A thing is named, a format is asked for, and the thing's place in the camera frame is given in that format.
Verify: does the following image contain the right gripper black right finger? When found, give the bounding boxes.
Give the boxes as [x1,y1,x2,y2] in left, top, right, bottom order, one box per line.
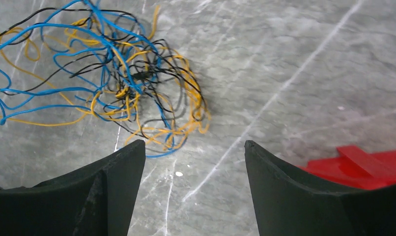
[245,141,396,236]

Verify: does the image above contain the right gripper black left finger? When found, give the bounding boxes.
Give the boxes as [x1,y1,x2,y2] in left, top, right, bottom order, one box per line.
[0,140,145,236]

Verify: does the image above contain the blue yellow black cables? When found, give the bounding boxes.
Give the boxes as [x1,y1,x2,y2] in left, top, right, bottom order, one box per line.
[0,0,212,159]

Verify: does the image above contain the red plastic bin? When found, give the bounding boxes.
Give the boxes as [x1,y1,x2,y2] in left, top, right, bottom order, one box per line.
[300,146,396,190]

